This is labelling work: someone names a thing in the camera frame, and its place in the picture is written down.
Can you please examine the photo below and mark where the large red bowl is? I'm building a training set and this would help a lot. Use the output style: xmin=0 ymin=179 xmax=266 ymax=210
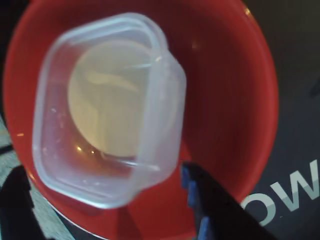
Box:
xmin=2 ymin=0 xmax=280 ymax=240

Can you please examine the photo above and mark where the small white bowl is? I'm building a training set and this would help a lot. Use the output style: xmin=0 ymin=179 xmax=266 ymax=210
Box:
xmin=67 ymin=41 xmax=153 ymax=157

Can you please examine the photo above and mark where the dark grey WOWROBO mat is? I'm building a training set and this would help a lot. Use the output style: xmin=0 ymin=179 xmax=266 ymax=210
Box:
xmin=234 ymin=0 xmax=320 ymax=240

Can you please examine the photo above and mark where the clear plastic square container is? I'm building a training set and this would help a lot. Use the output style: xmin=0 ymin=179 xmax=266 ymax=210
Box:
xmin=32 ymin=11 xmax=187 ymax=210

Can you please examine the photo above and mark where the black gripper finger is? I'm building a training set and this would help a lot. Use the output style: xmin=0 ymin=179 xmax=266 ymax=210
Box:
xmin=0 ymin=164 xmax=48 ymax=240
xmin=179 ymin=161 xmax=276 ymax=240

